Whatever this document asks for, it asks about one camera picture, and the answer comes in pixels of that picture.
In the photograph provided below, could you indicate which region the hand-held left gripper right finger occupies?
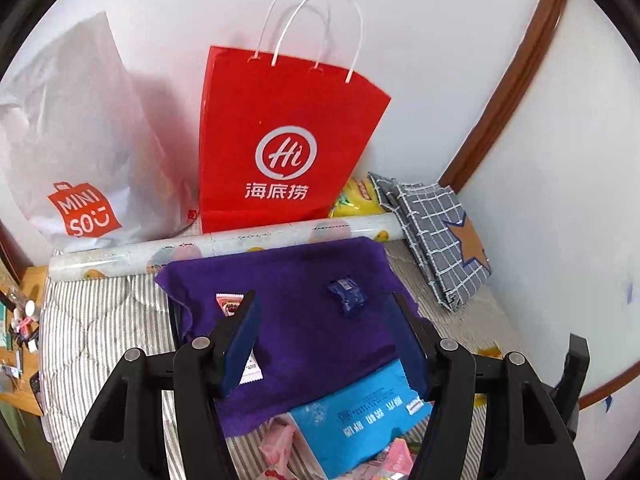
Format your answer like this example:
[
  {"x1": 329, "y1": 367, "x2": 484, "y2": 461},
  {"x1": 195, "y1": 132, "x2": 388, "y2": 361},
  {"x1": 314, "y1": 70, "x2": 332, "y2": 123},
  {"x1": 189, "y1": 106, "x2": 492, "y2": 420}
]
[{"x1": 387, "y1": 291, "x2": 586, "y2": 480}]

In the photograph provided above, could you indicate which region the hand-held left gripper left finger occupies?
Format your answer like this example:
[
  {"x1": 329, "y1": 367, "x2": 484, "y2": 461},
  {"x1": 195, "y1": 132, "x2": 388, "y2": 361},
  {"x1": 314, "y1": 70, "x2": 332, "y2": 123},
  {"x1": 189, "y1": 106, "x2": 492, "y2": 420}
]
[{"x1": 60, "y1": 289, "x2": 263, "y2": 480}]

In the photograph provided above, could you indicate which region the pink white candy packet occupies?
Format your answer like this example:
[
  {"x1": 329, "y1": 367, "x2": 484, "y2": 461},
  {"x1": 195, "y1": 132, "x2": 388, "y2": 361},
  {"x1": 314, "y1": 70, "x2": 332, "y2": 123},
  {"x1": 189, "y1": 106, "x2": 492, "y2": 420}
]
[{"x1": 215, "y1": 292, "x2": 264, "y2": 387}]

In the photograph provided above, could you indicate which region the purple cloth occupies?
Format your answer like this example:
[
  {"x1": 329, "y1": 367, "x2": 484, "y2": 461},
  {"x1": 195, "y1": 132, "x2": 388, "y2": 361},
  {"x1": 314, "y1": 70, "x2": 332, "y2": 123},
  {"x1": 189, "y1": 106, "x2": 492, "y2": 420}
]
[{"x1": 154, "y1": 236, "x2": 426, "y2": 438}]

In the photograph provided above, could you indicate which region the pink snack packet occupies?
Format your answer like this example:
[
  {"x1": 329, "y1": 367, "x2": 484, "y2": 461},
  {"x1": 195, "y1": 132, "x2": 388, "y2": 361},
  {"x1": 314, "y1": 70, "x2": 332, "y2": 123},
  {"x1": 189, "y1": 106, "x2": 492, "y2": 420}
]
[
  {"x1": 360, "y1": 437, "x2": 417, "y2": 480},
  {"x1": 259, "y1": 414, "x2": 321, "y2": 480}
]

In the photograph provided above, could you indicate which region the blue candy packet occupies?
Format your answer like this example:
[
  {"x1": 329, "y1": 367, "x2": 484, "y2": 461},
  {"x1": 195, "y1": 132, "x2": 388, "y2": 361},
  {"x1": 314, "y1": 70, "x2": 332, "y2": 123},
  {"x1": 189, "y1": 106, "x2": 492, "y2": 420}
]
[{"x1": 327, "y1": 276, "x2": 368, "y2": 316}]

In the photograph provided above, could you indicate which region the blue box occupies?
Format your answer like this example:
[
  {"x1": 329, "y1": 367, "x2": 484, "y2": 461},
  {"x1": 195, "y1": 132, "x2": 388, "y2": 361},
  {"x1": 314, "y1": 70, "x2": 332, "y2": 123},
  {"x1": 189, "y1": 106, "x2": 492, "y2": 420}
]
[{"x1": 289, "y1": 360, "x2": 433, "y2": 480}]

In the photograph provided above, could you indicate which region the folded grey plaid cloth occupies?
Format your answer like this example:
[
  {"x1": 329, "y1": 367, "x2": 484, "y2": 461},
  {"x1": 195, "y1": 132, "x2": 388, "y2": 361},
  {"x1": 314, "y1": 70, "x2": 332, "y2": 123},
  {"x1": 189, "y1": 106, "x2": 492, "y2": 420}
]
[{"x1": 367, "y1": 171, "x2": 493, "y2": 313}]

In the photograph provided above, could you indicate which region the crumpled pink snack packet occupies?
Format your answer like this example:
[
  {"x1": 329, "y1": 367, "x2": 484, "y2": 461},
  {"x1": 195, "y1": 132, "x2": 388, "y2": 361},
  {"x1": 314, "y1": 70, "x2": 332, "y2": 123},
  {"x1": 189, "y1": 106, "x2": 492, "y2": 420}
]
[{"x1": 259, "y1": 414, "x2": 321, "y2": 480}]

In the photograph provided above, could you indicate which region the rolled printed paper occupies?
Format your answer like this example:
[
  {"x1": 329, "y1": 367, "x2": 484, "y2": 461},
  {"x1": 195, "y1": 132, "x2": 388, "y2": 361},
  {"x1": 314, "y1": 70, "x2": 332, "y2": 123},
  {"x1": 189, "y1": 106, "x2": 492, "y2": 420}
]
[{"x1": 48, "y1": 212, "x2": 405, "y2": 281}]

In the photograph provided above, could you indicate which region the yellow snack bag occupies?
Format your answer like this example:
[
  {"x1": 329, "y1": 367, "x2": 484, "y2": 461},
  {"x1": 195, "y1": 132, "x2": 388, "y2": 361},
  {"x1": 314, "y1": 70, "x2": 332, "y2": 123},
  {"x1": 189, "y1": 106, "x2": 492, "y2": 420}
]
[{"x1": 327, "y1": 177, "x2": 388, "y2": 219}]

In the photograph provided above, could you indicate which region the brown wooden trim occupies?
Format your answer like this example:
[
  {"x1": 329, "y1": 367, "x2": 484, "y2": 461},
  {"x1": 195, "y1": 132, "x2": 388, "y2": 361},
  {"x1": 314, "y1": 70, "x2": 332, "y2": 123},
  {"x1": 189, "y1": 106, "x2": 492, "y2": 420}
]
[
  {"x1": 440, "y1": 0, "x2": 573, "y2": 193},
  {"x1": 577, "y1": 355, "x2": 640, "y2": 411}
]

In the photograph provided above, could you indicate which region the wooden bedside table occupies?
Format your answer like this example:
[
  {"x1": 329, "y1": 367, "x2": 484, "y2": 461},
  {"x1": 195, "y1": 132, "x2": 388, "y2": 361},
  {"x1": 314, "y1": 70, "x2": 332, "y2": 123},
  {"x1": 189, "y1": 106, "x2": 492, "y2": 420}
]
[{"x1": 0, "y1": 265, "x2": 51, "y2": 416}]

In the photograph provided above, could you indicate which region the clutter of small items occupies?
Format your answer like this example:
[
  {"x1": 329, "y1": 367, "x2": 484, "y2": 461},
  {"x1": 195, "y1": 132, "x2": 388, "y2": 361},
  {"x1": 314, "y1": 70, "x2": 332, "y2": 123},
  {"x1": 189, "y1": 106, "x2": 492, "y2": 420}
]
[{"x1": 0, "y1": 287, "x2": 43, "y2": 396}]

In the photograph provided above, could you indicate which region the red paper bag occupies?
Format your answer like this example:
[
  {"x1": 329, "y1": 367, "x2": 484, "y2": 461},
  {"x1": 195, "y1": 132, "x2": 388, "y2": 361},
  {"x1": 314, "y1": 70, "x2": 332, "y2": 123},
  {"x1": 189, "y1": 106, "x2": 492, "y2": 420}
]
[{"x1": 198, "y1": 0, "x2": 392, "y2": 235}]

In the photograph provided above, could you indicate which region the white plastic shopping bag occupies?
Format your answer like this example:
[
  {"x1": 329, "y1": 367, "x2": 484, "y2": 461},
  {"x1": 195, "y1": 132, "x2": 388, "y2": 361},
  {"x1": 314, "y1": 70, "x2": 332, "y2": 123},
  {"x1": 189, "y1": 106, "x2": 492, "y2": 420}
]
[{"x1": 0, "y1": 10, "x2": 201, "y2": 253}]

